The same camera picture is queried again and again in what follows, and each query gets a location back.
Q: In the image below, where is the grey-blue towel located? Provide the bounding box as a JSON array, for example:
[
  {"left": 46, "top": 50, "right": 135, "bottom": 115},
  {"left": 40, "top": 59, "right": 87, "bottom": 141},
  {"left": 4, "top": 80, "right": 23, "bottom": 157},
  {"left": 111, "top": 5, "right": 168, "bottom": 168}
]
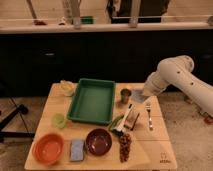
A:
[{"left": 131, "top": 89, "right": 148, "bottom": 103}]

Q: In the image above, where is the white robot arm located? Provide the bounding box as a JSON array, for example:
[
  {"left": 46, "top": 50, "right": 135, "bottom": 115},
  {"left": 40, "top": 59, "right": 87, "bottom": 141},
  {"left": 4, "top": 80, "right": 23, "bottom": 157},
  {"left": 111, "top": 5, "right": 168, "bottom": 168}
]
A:
[{"left": 142, "top": 55, "right": 213, "bottom": 117}]

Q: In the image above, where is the metal cup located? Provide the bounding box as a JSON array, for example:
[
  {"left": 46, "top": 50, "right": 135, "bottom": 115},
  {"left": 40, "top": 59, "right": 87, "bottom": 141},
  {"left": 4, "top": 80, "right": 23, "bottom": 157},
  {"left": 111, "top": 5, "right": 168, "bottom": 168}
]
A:
[{"left": 120, "top": 88, "right": 131, "bottom": 104}]

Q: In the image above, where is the white cup with yellow content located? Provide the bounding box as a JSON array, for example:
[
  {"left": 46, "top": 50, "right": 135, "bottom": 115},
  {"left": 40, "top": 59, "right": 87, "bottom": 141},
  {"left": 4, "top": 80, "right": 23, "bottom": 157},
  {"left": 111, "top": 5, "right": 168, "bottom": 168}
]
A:
[{"left": 60, "top": 80, "right": 75, "bottom": 97}]

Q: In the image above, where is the small green cup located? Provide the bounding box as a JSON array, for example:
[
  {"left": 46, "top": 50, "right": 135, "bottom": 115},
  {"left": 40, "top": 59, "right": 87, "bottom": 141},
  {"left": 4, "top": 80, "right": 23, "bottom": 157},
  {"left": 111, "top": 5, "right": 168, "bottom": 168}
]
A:
[{"left": 51, "top": 114, "right": 66, "bottom": 129}]

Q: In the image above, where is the green plastic tray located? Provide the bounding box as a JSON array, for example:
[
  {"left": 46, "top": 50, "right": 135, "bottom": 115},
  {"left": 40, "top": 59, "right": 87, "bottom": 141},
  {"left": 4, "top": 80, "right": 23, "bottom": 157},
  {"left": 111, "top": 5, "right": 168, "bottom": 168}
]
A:
[{"left": 67, "top": 78, "right": 116, "bottom": 125}]

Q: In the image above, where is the brown snack packet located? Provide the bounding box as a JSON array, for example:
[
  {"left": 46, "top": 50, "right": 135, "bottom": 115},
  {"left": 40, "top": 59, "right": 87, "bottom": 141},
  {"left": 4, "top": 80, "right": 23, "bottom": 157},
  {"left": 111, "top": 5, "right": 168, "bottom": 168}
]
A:
[{"left": 124, "top": 109, "right": 140, "bottom": 130}]

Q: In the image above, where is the green vegetable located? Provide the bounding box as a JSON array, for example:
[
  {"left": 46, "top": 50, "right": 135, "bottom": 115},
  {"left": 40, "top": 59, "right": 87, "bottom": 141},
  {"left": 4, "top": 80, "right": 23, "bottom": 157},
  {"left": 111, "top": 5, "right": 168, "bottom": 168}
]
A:
[{"left": 108, "top": 115, "right": 124, "bottom": 131}]

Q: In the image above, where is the silver fork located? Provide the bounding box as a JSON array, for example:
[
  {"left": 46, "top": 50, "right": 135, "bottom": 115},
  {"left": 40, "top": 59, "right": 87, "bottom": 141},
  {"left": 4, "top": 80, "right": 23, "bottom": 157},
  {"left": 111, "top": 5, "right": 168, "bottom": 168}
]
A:
[{"left": 146, "top": 102, "right": 153, "bottom": 131}]

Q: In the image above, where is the dark red bowl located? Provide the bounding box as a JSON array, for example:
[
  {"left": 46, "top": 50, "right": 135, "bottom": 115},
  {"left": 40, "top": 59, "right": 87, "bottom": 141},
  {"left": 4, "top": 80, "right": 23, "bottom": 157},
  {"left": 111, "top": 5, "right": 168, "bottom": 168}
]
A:
[{"left": 85, "top": 129, "right": 112, "bottom": 156}]

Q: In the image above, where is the bunch of brown grapes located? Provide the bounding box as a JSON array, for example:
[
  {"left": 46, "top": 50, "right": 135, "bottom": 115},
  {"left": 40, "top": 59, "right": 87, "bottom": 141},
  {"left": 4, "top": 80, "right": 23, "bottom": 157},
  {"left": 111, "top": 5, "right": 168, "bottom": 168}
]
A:
[{"left": 119, "top": 134, "right": 132, "bottom": 162}]

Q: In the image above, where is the blue sponge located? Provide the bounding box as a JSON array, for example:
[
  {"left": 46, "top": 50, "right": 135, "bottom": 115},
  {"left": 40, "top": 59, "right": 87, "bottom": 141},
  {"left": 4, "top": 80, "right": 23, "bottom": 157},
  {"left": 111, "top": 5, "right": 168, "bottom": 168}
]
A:
[{"left": 70, "top": 139, "right": 84, "bottom": 162}]

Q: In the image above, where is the green box on shelf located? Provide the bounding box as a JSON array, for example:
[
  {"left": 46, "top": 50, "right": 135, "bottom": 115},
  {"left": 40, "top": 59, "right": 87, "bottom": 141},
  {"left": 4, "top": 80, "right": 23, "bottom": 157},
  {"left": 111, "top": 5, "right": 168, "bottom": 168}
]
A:
[{"left": 81, "top": 16, "right": 94, "bottom": 24}]

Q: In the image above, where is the orange bowl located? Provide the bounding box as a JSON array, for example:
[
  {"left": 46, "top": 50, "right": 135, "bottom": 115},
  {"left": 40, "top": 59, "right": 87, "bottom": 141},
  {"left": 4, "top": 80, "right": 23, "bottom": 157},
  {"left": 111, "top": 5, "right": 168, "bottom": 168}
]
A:
[{"left": 32, "top": 133, "right": 64, "bottom": 166}]

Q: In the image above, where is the black stand base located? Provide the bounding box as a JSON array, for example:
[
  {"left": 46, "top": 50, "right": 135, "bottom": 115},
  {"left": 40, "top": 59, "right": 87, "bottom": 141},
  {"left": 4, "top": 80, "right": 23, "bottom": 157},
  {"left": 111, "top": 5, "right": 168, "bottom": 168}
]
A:
[{"left": 0, "top": 104, "right": 35, "bottom": 142}]

